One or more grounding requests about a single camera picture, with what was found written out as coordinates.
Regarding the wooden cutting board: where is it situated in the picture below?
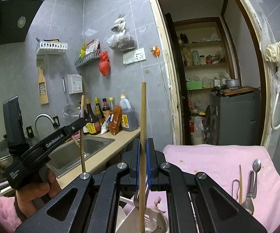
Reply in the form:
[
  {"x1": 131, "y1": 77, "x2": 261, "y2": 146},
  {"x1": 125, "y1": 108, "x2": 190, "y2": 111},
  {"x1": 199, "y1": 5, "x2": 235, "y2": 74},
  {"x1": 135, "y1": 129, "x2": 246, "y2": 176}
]
[{"x1": 220, "y1": 86, "x2": 257, "y2": 96}]

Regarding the metal loop-handled utensil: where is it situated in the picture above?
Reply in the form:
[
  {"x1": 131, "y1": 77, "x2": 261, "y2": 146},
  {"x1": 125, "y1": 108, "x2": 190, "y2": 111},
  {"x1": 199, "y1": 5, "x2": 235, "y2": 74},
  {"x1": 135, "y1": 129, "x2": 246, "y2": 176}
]
[{"x1": 232, "y1": 179, "x2": 240, "y2": 201}]

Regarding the dark oil jug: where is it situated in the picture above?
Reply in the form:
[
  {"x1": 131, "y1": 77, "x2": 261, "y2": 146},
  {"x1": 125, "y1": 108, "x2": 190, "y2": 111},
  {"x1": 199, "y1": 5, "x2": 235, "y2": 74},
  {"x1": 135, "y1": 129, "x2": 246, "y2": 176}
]
[{"x1": 119, "y1": 94, "x2": 138, "y2": 132}]

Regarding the white wall switch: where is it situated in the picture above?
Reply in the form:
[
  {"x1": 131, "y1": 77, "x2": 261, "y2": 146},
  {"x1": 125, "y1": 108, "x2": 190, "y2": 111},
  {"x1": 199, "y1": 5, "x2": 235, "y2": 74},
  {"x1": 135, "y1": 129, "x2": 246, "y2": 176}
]
[{"x1": 123, "y1": 52, "x2": 135, "y2": 65}]

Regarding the wooden shelving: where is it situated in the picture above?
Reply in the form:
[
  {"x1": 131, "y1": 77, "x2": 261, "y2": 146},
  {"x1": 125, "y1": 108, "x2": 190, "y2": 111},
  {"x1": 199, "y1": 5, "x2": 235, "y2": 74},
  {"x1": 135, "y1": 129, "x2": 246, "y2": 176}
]
[{"x1": 173, "y1": 17, "x2": 242, "y2": 91}]

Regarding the dark wooden door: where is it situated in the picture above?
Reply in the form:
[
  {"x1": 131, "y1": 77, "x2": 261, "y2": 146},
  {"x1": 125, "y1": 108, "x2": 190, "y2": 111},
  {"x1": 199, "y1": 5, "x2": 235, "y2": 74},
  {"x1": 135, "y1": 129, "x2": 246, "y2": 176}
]
[{"x1": 164, "y1": 13, "x2": 192, "y2": 145}]

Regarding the white wall basket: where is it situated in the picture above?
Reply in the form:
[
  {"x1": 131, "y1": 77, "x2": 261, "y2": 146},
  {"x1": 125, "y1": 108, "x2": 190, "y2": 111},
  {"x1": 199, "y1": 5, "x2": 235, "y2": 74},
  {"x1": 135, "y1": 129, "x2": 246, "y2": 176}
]
[{"x1": 36, "y1": 41, "x2": 68, "y2": 55}]

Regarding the small white hanging bag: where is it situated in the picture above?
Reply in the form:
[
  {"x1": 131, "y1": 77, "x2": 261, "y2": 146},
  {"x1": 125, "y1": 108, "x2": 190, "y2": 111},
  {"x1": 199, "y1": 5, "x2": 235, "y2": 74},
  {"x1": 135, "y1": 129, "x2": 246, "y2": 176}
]
[{"x1": 111, "y1": 17, "x2": 127, "y2": 33}]

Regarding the white wall socket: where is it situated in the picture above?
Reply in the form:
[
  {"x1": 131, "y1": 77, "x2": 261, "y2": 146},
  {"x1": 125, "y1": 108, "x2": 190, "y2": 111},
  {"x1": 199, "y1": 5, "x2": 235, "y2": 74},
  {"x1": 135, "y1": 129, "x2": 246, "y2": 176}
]
[{"x1": 133, "y1": 49, "x2": 146, "y2": 62}]

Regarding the metal wok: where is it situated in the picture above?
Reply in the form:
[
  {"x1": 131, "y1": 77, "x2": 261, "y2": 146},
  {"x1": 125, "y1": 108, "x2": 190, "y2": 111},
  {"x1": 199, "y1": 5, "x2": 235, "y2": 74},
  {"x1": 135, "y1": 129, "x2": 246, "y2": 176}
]
[{"x1": 0, "y1": 138, "x2": 13, "y2": 169}]

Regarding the red plastic bag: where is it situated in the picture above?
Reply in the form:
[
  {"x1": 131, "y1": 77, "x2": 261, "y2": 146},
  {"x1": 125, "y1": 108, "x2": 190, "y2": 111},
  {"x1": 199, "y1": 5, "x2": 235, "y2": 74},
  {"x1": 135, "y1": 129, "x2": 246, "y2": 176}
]
[{"x1": 99, "y1": 51, "x2": 111, "y2": 77}]

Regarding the tan-capped sauce bottle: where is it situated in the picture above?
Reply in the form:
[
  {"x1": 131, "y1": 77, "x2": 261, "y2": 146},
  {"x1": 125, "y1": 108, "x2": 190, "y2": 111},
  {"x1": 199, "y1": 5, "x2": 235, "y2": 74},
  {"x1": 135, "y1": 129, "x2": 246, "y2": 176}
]
[{"x1": 85, "y1": 99, "x2": 101, "y2": 136}]

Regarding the metal pot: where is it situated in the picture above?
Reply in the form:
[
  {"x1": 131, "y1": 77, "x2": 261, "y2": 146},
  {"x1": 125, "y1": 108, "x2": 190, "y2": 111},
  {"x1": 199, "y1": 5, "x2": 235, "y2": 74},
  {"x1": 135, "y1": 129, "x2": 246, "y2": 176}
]
[{"x1": 225, "y1": 78, "x2": 240, "y2": 89}]

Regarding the cream door frame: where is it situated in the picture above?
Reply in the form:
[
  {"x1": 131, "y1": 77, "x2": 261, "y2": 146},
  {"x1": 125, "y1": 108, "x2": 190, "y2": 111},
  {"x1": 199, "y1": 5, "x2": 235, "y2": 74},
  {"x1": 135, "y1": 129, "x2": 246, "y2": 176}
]
[{"x1": 144, "y1": 0, "x2": 274, "y2": 149}]

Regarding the white plastic utensil holder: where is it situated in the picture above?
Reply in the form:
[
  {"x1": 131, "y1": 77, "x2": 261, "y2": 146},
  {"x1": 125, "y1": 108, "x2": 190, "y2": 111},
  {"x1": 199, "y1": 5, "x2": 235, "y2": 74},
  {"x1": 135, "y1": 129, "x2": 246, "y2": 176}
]
[{"x1": 116, "y1": 194, "x2": 170, "y2": 233}]

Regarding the white seasoning packet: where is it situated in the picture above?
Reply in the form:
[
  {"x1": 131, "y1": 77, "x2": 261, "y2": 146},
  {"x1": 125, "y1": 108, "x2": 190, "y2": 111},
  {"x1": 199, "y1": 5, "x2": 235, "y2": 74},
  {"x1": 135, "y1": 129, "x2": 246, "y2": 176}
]
[{"x1": 100, "y1": 115, "x2": 114, "y2": 135}]

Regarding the black range hood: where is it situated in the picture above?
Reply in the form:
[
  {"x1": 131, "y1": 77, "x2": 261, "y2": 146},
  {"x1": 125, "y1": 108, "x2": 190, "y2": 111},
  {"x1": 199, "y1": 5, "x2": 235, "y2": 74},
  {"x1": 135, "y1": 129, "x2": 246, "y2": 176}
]
[{"x1": 0, "y1": 0, "x2": 46, "y2": 49}]

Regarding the beige kitchen counter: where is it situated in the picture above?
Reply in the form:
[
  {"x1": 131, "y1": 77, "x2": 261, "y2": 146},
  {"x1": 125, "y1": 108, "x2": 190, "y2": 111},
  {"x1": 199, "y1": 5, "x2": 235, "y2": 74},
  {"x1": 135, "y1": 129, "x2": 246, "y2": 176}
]
[{"x1": 55, "y1": 127, "x2": 141, "y2": 190}]

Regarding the grey wall shelf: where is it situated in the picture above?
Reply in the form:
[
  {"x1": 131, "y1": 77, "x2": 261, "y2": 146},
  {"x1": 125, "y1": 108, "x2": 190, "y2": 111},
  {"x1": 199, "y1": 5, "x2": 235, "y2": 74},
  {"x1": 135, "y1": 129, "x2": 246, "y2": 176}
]
[{"x1": 75, "y1": 49, "x2": 102, "y2": 68}]

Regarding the green box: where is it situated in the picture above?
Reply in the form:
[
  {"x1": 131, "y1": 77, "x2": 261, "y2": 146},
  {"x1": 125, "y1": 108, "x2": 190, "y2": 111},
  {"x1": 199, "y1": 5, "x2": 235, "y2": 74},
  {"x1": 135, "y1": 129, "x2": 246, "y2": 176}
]
[{"x1": 186, "y1": 81, "x2": 203, "y2": 90}]

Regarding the steel sink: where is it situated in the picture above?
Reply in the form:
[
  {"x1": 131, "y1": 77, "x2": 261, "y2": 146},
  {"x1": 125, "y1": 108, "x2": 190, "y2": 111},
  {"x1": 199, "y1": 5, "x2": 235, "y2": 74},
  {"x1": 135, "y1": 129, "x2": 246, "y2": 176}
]
[{"x1": 47, "y1": 135, "x2": 116, "y2": 178}]

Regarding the person's left hand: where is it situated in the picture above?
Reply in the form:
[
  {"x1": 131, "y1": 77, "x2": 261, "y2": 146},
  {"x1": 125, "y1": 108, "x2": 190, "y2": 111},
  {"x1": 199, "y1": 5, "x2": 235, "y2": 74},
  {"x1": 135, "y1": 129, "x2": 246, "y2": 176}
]
[{"x1": 16, "y1": 170, "x2": 63, "y2": 222}]

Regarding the wooden grater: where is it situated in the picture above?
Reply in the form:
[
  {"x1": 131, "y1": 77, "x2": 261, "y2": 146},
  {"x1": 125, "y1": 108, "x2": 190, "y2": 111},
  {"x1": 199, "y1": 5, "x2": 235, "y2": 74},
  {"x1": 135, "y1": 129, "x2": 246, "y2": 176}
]
[{"x1": 37, "y1": 66, "x2": 49, "y2": 106}]

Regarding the yellow-capped sauce bottle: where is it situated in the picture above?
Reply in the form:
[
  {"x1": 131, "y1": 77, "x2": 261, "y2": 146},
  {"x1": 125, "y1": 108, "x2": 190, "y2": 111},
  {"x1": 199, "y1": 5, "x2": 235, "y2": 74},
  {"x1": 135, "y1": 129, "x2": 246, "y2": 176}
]
[{"x1": 94, "y1": 97, "x2": 105, "y2": 127}]

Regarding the red and white packet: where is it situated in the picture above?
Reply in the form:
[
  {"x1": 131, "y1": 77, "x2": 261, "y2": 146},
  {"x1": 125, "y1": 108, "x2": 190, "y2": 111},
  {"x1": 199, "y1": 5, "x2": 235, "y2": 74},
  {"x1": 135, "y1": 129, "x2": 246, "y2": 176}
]
[{"x1": 85, "y1": 39, "x2": 99, "y2": 55}]

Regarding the orange seasoning packet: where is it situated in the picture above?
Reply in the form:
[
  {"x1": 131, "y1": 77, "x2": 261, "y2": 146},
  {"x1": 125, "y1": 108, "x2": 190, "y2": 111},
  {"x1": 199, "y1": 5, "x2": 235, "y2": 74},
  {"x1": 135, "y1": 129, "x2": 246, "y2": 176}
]
[{"x1": 109, "y1": 105, "x2": 123, "y2": 136}]

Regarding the white wall box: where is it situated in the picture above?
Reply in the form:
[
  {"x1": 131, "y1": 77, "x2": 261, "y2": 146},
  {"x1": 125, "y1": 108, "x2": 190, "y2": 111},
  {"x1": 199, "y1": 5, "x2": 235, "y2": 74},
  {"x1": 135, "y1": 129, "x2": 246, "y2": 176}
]
[{"x1": 67, "y1": 74, "x2": 83, "y2": 95}]

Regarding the metal strainer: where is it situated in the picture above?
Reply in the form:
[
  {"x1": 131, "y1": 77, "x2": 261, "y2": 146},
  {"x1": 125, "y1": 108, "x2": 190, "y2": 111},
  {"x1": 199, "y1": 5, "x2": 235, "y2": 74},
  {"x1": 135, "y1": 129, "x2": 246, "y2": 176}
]
[{"x1": 62, "y1": 78, "x2": 80, "y2": 119}]

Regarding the chrome faucet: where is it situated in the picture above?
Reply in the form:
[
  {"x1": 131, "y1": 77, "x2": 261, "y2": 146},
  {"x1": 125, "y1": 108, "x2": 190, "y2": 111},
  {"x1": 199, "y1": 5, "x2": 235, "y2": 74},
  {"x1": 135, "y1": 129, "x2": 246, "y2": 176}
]
[{"x1": 34, "y1": 114, "x2": 58, "y2": 142}]

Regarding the clear bag with dark contents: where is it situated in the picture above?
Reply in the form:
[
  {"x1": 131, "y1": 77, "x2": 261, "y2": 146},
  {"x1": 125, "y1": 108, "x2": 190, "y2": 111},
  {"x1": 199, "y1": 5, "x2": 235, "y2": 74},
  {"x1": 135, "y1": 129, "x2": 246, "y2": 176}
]
[{"x1": 106, "y1": 30, "x2": 137, "y2": 51}]

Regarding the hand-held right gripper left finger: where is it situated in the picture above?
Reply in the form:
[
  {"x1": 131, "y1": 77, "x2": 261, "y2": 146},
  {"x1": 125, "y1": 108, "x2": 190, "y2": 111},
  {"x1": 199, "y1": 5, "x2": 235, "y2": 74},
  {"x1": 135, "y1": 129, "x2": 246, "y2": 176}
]
[{"x1": 15, "y1": 138, "x2": 142, "y2": 233}]

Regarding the green thermos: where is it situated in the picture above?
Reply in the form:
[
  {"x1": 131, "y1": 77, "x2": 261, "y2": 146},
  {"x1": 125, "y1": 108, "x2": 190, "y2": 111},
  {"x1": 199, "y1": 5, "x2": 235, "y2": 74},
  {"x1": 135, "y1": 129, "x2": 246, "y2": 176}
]
[{"x1": 191, "y1": 50, "x2": 200, "y2": 66}]

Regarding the dark-capped sauce bottle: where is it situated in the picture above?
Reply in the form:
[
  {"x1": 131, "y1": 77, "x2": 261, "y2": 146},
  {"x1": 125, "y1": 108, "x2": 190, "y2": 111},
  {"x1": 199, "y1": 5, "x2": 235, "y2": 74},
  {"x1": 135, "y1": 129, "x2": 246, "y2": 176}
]
[{"x1": 102, "y1": 98, "x2": 111, "y2": 120}]

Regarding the grey cabinet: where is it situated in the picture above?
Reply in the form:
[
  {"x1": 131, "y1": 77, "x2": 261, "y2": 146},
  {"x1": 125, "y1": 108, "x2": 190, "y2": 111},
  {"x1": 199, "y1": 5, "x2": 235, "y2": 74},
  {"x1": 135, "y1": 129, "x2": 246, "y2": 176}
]
[{"x1": 209, "y1": 91, "x2": 262, "y2": 146}]

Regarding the white plastic jug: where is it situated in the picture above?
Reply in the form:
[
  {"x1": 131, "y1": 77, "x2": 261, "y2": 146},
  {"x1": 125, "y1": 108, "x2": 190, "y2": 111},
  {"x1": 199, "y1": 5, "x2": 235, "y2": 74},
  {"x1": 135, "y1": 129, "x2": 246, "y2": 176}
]
[{"x1": 189, "y1": 116, "x2": 205, "y2": 146}]

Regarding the white power cable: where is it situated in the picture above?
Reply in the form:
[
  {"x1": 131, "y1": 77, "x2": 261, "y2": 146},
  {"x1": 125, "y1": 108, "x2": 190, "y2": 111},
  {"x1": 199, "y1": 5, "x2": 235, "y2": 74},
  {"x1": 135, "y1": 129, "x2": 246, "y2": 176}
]
[{"x1": 156, "y1": 55, "x2": 176, "y2": 144}]

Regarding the dark pump bottle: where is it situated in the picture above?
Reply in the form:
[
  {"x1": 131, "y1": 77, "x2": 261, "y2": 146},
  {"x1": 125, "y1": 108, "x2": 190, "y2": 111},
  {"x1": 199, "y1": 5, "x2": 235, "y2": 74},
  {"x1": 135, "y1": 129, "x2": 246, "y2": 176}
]
[{"x1": 76, "y1": 106, "x2": 90, "y2": 135}]

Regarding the pink floral tablecloth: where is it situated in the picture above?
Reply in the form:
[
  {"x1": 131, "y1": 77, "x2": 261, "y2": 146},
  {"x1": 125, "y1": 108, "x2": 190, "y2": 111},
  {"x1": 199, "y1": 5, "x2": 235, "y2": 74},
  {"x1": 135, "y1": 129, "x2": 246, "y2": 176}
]
[{"x1": 121, "y1": 144, "x2": 280, "y2": 233}]

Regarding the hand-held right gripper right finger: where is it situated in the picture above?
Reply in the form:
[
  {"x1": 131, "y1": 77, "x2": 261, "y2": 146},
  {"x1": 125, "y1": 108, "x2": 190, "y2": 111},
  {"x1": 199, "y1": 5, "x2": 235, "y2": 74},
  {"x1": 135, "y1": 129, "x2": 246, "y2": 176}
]
[{"x1": 147, "y1": 138, "x2": 268, "y2": 233}]

